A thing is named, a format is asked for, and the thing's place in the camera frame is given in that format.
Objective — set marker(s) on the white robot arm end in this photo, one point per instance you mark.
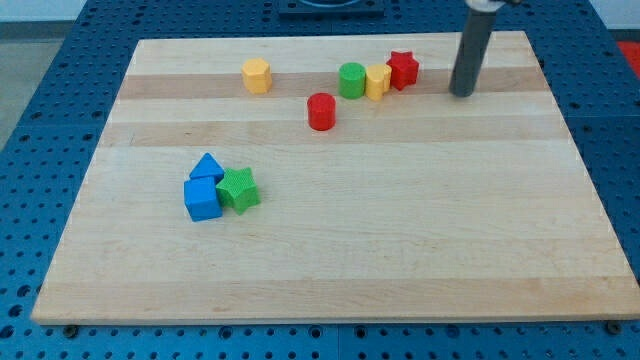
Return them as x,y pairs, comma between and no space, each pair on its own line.
490,6

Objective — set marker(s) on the light wooden board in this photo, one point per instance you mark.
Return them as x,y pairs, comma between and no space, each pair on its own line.
420,207

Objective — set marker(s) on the red cylinder block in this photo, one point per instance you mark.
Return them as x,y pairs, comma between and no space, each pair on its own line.
321,108

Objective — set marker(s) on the green star block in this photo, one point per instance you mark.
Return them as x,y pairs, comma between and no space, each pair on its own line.
238,190

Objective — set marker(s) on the green cylinder block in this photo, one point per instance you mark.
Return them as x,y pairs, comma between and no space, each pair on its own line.
352,79

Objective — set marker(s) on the blue triangle block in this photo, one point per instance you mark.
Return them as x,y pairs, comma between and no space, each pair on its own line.
208,167

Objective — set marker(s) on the yellow heart block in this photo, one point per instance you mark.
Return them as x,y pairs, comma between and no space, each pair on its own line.
377,82

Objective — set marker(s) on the blue cube block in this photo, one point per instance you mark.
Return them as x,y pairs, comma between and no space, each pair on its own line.
201,200

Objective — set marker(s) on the yellow hexagon block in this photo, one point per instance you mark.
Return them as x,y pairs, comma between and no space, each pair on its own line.
256,75

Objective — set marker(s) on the red star block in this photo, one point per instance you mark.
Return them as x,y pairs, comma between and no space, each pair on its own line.
404,69

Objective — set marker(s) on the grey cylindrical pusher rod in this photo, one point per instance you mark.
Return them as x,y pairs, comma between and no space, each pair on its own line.
471,52

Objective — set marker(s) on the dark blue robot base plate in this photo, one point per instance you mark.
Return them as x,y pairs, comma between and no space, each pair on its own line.
333,8

